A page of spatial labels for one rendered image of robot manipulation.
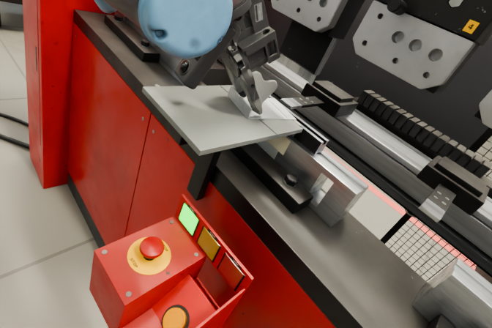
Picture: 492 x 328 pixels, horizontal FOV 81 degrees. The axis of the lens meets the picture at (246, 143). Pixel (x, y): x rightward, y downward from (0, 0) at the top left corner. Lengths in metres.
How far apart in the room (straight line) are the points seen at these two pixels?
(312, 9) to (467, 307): 0.53
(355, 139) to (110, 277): 0.63
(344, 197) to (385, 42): 0.27
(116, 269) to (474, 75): 0.98
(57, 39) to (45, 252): 0.85
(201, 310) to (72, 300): 0.88
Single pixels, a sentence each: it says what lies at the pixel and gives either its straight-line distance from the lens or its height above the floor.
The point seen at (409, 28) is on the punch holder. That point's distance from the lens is 0.50.
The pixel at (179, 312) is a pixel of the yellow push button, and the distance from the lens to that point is 0.57.
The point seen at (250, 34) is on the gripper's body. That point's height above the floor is 1.14.
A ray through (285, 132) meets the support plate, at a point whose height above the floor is 1.00.
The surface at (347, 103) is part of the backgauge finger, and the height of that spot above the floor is 1.02.
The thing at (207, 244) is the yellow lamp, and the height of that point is 0.81.
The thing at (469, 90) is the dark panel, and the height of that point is 1.16.
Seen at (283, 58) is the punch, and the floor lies 1.09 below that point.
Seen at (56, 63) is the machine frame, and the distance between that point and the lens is 1.35.
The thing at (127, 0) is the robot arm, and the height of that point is 1.18.
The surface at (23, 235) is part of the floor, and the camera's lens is 1.56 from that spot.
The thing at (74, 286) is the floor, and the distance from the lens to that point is 1.41.
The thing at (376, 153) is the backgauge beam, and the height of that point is 0.96.
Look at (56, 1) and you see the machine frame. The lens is 1.26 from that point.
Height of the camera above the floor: 1.24
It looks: 31 degrees down
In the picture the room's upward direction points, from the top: 24 degrees clockwise
